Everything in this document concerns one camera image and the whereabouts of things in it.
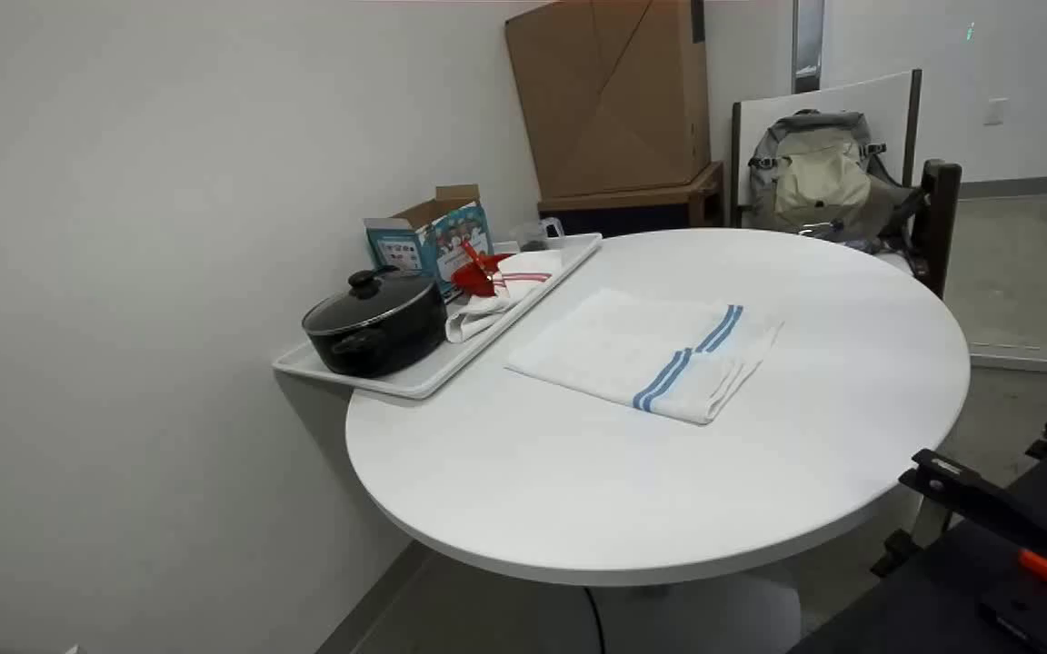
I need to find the white towel with blue stripes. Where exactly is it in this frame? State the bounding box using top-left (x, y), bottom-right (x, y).
top-left (502, 284), bottom-right (786, 429)

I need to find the white cloth with red stripe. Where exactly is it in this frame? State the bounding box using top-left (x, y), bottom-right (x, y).
top-left (443, 247), bottom-right (569, 347)

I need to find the small red object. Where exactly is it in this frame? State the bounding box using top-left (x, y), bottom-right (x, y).
top-left (448, 250), bottom-right (508, 303)

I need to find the white rectangular tray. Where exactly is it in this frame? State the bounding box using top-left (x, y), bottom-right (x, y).
top-left (271, 229), bottom-right (606, 403)

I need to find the open cardboard box blue print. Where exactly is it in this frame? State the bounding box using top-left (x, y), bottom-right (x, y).
top-left (359, 183), bottom-right (500, 304)

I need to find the black pot with lid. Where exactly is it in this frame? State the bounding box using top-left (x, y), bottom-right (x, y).
top-left (297, 264), bottom-right (450, 381)

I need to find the large brown cardboard box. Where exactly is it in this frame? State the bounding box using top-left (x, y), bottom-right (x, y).
top-left (502, 0), bottom-right (728, 217)

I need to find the grey backpack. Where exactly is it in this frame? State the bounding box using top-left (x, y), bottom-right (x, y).
top-left (747, 106), bottom-right (917, 247)

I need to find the dark wooden chair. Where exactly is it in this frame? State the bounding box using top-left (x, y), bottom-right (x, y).
top-left (897, 158), bottom-right (965, 303)

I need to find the black equipment cart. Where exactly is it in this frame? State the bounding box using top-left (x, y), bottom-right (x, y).
top-left (788, 342), bottom-right (1047, 654)

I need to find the black floor cable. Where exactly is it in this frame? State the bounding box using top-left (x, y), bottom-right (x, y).
top-left (582, 587), bottom-right (610, 654)

